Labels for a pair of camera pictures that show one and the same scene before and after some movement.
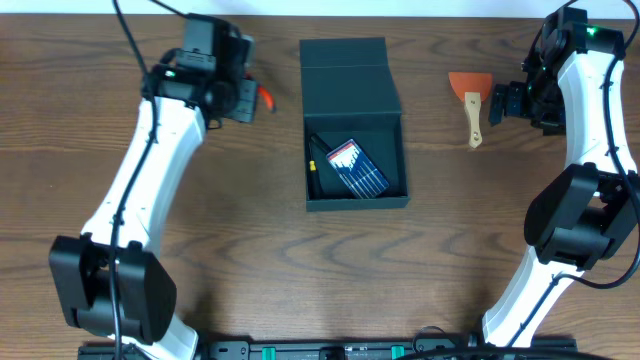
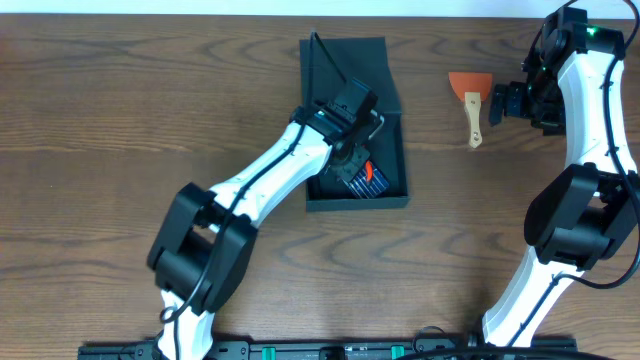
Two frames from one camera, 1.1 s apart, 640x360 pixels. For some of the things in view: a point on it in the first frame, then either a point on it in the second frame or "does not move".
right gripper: (553, 124) does not move
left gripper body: (247, 100) -> (353, 170)
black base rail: (328, 349) does not move
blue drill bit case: (350, 161) does not move
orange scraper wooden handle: (473, 88) does not move
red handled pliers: (265, 94) -> (369, 170)
